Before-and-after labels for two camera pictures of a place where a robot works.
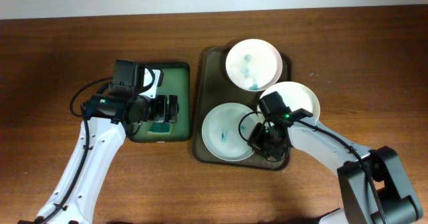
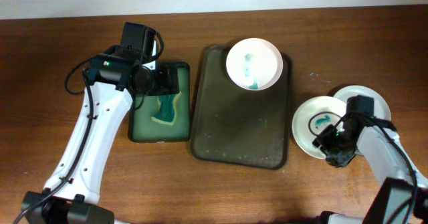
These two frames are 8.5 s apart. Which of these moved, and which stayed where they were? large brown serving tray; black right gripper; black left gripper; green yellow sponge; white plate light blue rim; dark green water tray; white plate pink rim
Moved: black left gripper; white plate light blue rim; green yellow sponge; black right gripper
Stayed: dark green water tray; white plate pink rim; large brown serving tray
